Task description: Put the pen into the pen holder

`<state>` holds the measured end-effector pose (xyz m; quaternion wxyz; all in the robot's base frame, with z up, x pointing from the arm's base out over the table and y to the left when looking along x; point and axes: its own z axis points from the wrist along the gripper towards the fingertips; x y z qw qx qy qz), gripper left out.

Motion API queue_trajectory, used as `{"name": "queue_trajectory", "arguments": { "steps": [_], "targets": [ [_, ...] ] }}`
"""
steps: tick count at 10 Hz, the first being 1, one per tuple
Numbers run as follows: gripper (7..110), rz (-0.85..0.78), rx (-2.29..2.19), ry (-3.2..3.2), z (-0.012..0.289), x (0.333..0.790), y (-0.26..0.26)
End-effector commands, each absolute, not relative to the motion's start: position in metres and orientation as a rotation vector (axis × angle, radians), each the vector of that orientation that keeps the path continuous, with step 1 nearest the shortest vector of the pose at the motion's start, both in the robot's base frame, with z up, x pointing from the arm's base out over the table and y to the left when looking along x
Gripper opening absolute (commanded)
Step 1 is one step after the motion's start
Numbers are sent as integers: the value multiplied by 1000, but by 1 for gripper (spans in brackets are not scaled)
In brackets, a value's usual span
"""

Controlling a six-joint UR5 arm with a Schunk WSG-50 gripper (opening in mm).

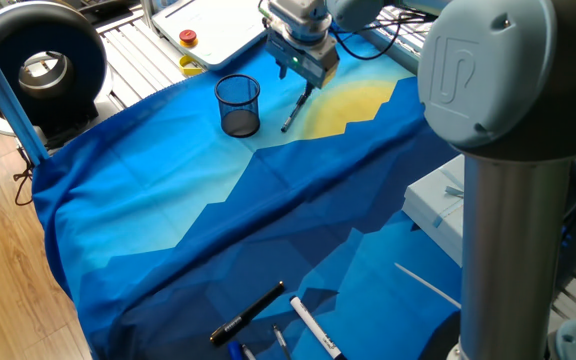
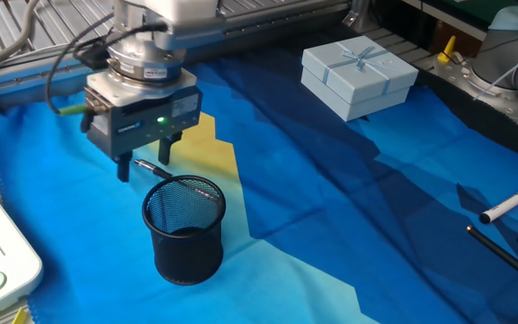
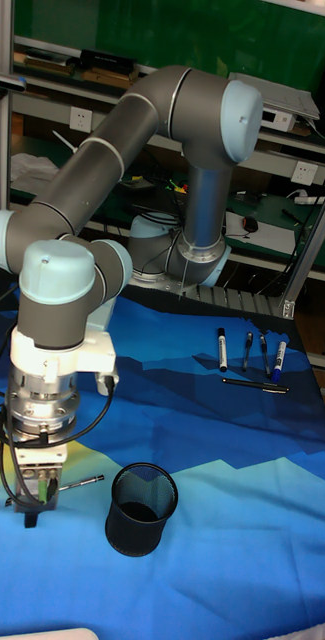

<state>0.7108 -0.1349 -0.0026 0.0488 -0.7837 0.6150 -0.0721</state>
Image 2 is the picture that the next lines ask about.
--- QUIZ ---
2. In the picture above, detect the white marker black cap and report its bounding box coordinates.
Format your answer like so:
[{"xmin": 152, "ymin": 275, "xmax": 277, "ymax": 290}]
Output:
[{"xmin": 478, "ymin": 179, "xmax": 518, "ymax": 225}]

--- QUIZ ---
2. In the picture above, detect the grey Schunk gripper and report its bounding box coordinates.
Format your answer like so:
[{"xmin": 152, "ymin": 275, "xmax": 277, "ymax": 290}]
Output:
[{"xmin": 83, "ymin": 84, "xmax": 204, "ymax": 184}]

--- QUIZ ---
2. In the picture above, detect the thick grey hose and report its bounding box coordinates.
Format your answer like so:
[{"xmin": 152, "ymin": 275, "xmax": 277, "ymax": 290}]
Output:
[{"xmin": 0, "ymin": 0, "xmax": 42, "ymax": 76}]

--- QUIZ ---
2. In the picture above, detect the thin white cable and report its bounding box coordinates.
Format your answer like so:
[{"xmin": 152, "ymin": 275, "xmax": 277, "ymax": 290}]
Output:
[{"xmin": 473, "ymin": 39, "xmax": 518, "ymax": 101}]

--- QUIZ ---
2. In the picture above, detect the long black pen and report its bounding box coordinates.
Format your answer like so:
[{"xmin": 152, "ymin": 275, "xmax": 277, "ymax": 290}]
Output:
[{"xmin": 466, "ymin": 225, "xmax": 518, "ymax": 298}]

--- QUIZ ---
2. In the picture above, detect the aluminium table rail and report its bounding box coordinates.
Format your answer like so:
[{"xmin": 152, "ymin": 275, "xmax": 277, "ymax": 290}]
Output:
[{"xmin": 0, "ymin": 42, "xmax": 107, "ymax": 113}]

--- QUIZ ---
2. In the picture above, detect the light blue gift box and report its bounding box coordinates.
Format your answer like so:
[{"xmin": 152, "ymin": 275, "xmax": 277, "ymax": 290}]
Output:
[{"xmin": 300, "ymin": 35, "xmax": 420, "ymax": 122}]

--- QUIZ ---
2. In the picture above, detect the aluminium cage frame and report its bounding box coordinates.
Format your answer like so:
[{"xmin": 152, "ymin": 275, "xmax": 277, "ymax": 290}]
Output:
[{"xmin": 343, "ymin": 0, "xmax": 377, "ymax": 35}]

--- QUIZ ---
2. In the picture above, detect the yellow handle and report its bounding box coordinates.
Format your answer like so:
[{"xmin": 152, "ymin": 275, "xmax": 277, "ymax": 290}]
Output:
[{"xmin": 436, "ymin": 35, "xmax": 458, "ymax": 64}]

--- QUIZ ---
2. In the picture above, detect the blue mountain print cloth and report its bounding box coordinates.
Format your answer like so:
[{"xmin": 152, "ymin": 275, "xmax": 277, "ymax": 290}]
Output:
[{"xmin": 0, "ymin": 49, "xmax": 518, "ymax": 324}]

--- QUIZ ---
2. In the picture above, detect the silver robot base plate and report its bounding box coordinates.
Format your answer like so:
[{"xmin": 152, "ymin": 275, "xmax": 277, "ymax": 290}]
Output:
[{"xmin": 433, "ymin": 53, "xmax": 518, "ymax": 134}]

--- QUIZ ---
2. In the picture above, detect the black mesh pen holder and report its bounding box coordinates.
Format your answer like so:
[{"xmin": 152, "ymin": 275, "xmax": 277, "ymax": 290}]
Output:
[{"xmin": 141, "ymin": 175, "xmax": 228, "ymax": 286}]

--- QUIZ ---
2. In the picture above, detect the black and silver gel pen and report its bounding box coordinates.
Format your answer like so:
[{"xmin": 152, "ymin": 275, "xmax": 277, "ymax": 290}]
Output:
[{"xmin": 134, "ymin": 158, "xmax": 220, "ymax": 203}]

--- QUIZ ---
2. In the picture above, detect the black cable bundle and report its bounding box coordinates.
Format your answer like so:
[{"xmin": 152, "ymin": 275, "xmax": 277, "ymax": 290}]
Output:
[{"xmin": 45, "ymin": 11, "xmax": 170, "ymax": 134}]

